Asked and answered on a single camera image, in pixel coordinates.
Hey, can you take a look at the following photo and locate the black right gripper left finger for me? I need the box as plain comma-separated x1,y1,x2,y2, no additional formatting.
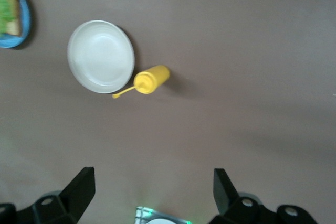
0,166,96,224

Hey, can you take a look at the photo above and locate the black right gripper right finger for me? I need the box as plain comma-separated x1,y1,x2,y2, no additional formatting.
208,168,318,224

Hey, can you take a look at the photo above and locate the yellow mustard squeeze bottle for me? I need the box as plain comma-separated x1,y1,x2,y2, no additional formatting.
112,65,171,100

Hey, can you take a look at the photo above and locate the white plate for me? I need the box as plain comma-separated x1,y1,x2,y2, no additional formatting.
67,20,136,94

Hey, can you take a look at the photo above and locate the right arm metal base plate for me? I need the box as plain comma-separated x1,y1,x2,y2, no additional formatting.
135,206,193,224

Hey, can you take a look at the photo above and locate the blue plate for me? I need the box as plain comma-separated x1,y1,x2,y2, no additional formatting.
0,0,32,49

